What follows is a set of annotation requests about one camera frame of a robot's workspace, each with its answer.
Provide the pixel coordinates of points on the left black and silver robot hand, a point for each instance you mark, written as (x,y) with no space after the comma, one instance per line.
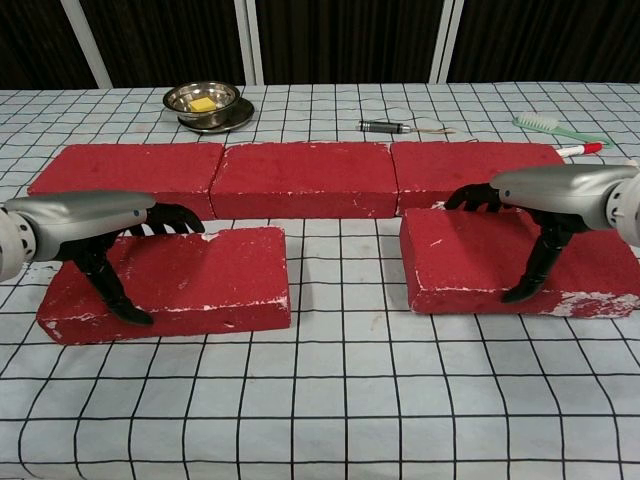
(85,217)

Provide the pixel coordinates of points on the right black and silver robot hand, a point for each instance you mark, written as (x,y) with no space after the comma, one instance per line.
(560,192)

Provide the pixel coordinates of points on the red brick with white patches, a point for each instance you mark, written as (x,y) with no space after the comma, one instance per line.
(450,167)

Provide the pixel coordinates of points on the yellow sponge block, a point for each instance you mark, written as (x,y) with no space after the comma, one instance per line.
(201,105)

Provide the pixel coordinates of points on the white black grid tablecloth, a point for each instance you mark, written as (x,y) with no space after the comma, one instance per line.
(320,400)

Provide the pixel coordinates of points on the red brick with chipped edges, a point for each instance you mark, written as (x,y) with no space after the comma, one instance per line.
(210,280)

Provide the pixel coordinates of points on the white marker with red cap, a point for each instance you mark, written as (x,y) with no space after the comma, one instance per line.
(580,149)

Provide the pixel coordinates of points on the stainless steel bowl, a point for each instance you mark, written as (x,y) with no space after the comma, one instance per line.
(220,95)

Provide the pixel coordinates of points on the red brick with white scuffed side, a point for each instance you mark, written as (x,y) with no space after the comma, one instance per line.
(465,255)

